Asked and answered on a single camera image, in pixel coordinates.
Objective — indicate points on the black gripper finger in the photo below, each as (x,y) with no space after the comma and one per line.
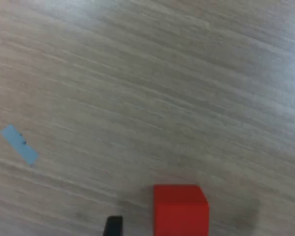
(113,227)

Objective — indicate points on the small red cube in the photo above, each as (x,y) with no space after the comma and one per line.
(180,216)

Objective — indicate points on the small blue tape piece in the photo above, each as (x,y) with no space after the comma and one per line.
(18,143)

